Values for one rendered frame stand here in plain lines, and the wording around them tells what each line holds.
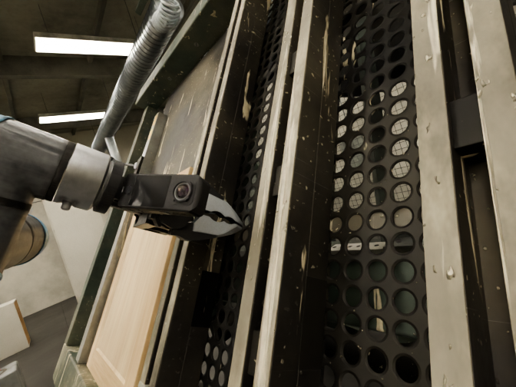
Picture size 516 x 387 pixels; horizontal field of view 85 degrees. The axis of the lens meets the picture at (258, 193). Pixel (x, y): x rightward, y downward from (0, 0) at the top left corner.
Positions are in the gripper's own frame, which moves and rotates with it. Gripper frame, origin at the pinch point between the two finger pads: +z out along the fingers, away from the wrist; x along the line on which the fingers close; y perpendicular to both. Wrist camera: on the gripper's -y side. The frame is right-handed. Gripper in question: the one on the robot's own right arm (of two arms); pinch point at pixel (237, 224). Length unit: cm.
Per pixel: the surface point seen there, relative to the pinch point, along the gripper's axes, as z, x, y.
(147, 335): 0.5, 21.5, 28.1
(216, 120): -5.0, -20.2, 6.2
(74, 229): 12, -39, 425
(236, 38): -4.8, -41.8, 6.2
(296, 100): -5.0, -13.1, -16.0
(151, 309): 0.4, 16.4, 29.1
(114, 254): -1, 4, 74
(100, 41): -43, -278, 347
